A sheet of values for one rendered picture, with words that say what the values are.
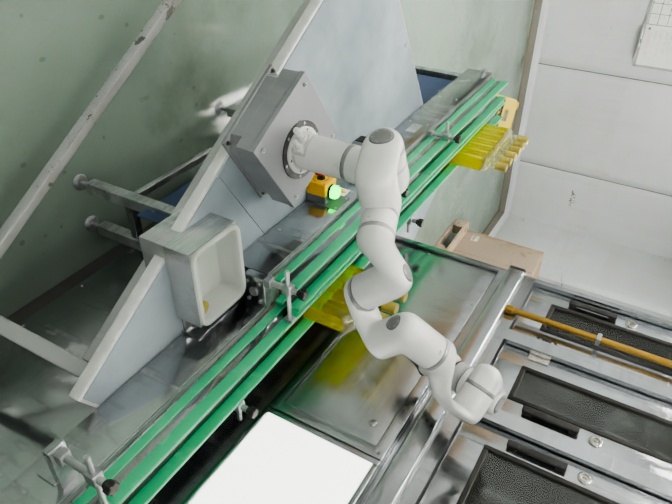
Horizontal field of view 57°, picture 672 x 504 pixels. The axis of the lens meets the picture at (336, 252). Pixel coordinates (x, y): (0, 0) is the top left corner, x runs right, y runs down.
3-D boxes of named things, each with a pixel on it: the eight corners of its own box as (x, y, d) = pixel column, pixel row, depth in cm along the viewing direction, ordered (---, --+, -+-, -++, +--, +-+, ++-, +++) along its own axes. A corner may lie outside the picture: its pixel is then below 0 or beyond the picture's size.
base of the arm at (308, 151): (274, 153, 153) (324, 168, 146) (295, 110, 155) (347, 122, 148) (301, 181, 166) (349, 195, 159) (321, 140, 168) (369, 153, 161)
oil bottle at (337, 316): (287, 311, 179) (351, 337, 170) (286, 296, 176) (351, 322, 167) (297, 300, 183) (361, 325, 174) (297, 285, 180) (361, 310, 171)
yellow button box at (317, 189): (305, 199, 195) (325, 205, 192) (304, 178, 191) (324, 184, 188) (317, 189, 200) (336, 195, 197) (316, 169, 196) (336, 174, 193)
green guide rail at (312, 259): (273, 281, 166) (298, 291, 163) (273, 278, 165) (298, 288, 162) (491, 80, 288) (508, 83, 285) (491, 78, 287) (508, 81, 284)
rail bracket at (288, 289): (265, 314, 168) (304, 330, 162) (261, 265, 158) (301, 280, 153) (272, 308, 170) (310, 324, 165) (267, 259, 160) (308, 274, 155)
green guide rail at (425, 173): (275, 302, 170) (299, 312, 167) (274, 299, 170) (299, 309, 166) (489, 95, 292) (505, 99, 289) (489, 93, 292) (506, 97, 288)
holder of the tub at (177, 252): (180, 333, 159) (203, 343, 156) (162, 245, 143) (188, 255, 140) (222, 296, 171) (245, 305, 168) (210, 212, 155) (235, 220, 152)
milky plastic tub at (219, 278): (178, 318, 156) (204, 330, 152) (163, 246, 143) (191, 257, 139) (222, 281, 168) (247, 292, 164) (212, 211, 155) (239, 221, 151)
